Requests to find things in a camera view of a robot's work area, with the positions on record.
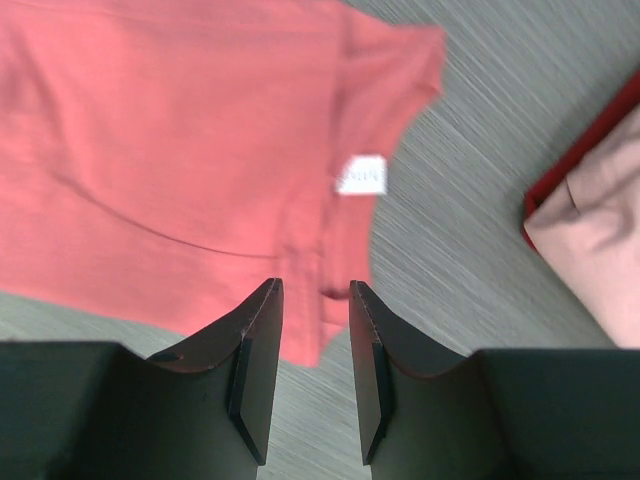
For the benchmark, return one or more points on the coral red t shirt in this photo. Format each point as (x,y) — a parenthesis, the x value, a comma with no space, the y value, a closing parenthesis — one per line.
(161,159)

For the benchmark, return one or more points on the folded dark red t shirt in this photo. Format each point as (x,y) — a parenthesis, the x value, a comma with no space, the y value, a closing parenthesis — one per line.
(622,104)

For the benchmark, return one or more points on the folded light pink t shirt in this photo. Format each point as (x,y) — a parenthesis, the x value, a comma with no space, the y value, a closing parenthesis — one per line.
(587,231)

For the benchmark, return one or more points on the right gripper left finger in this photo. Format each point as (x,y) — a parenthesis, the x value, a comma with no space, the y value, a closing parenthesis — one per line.
(199,409)

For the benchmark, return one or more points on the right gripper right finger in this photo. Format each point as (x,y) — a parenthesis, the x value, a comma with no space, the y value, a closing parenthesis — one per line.
(427,412)

